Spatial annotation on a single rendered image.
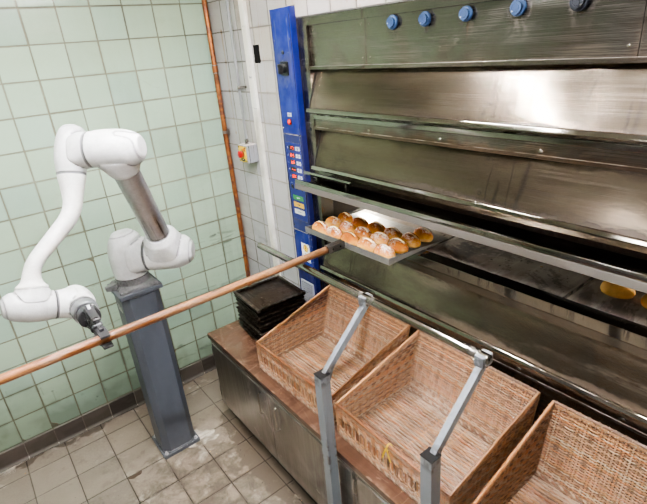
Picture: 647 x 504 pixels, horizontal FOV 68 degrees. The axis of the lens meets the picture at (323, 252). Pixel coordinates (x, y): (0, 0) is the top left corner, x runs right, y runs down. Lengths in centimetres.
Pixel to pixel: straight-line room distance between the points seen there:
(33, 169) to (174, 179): 71
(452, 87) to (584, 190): 54
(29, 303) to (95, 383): 140
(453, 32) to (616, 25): 48
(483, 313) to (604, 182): 65
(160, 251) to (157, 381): 74
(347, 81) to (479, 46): 64
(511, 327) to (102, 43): 229
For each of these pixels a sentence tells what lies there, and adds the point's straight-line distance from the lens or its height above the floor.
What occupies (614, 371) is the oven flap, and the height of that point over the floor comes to 103.
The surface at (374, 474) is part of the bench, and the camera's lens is 188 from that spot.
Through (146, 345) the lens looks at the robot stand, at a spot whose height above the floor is 71.
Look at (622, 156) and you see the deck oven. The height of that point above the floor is 167.
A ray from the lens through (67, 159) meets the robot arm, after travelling 198.
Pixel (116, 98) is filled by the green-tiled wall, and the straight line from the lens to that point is 282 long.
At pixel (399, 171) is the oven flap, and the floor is 151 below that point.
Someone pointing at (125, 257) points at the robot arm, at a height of 117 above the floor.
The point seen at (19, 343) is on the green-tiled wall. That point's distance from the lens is 301.
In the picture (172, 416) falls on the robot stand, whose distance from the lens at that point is 282.
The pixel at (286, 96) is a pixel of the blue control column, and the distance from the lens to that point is 238.
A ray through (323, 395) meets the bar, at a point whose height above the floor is 88.
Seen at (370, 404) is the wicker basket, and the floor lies 63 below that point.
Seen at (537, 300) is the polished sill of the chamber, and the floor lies 117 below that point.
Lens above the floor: 200
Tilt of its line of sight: 24 degrees down
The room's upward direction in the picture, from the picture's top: 5 degrees counter-clockwise
